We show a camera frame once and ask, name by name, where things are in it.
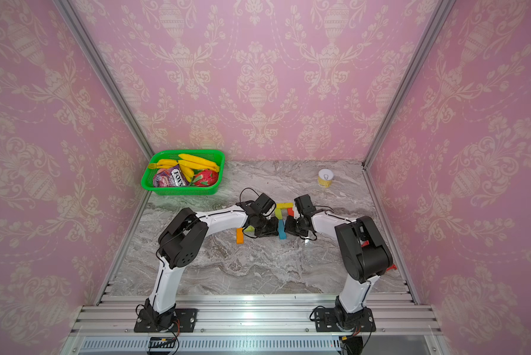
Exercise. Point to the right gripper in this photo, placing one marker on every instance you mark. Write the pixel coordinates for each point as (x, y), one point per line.
(286, 225)

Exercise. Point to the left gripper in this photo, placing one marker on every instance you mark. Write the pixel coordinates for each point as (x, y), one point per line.
(274, 231)

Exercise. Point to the teal block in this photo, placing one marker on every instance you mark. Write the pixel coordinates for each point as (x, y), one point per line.
(281, 230)

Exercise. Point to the orange block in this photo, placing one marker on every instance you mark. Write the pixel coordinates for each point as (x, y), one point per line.
(239, 236)

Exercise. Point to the yellow-green long block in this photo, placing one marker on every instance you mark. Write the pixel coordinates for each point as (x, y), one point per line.
(285, 206)

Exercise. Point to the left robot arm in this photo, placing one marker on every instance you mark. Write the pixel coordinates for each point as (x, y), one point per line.
(179, 245)

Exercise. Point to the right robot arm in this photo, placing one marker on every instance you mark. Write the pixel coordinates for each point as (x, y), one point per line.
(366, 258)

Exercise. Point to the yellow white can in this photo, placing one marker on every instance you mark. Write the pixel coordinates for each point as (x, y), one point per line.
(325, 178)

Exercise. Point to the red dragon fruit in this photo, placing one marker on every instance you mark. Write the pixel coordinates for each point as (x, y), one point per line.
(205, 178)

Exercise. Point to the lower yellow banana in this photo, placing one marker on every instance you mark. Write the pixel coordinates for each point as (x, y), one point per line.
(187, 172)

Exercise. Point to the upper yellow banana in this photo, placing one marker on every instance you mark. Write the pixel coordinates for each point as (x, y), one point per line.
(197, 163)

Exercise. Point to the purple snack packet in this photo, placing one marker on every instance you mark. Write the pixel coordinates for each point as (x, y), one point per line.
(170, 178)

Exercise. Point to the small yellow banana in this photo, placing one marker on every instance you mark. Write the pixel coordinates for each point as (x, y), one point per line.
(163, 164)

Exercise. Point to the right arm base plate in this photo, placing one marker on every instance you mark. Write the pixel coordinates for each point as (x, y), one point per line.
(333, 320)

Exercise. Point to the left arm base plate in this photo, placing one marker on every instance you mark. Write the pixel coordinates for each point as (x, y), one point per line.
(185, 319)

